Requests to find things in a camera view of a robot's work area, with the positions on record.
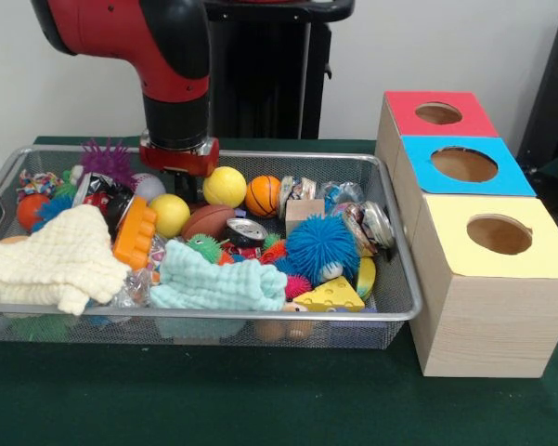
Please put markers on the orange building block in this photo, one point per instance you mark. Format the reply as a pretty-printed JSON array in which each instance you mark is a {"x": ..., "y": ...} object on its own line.
[{"x": 137, "y": 232}]

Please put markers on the brown mini football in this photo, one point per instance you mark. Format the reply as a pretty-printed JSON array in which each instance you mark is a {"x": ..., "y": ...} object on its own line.
[{"x": 209, "y": 220}]

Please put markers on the blue spiky rubber ball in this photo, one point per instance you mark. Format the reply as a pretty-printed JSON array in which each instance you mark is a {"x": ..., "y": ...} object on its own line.
[{"x": 322, "y": 246}]

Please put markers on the mint knitted cloth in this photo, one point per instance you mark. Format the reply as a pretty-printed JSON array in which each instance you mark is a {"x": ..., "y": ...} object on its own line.
[{"x": 213, "y": 283}]

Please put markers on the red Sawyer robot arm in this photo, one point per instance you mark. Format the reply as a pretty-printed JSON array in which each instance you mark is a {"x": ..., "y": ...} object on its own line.
[{"x": 167, "y": 56}]

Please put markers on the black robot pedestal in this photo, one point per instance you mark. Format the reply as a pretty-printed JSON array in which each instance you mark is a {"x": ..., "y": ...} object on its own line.
[{"x": 269, "y": 69}]

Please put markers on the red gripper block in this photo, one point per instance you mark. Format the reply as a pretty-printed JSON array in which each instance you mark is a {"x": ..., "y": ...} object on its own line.
[{"x": 181, "y": 162}]

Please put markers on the orange mini basketball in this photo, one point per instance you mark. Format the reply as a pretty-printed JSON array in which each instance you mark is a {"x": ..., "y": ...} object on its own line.
[{"x": 262, "y": 195}]

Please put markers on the yellow ball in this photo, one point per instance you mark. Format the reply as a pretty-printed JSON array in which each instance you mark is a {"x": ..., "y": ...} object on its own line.
[
  {"x": 224, "y": 186},
  {"x": 169, "y": 216}
]

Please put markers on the dark green table cloth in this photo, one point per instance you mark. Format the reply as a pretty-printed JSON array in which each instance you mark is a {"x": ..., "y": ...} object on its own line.
[{"x": 260, "y": 399}]

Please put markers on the shallow metal mesh bin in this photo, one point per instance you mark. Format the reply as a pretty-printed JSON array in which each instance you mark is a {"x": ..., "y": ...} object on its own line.
[{"x": 390, "y": 297}]

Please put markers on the white mini baseball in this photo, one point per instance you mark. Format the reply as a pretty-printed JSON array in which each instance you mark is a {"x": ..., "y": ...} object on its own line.
[{"x": 151, "y": 186}]

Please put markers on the cream knitted cloth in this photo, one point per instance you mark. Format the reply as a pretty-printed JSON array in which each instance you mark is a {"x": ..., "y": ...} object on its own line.
[{"x": 51, "y": 260}]

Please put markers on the green cloth side table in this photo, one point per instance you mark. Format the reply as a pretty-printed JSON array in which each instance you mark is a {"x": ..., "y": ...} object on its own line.
[{"x": 557, "y": 167}]

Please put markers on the purple spiky monster toy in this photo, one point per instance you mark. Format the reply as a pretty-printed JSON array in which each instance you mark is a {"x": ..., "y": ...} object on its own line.
[{"x": 109, "y": 160}]

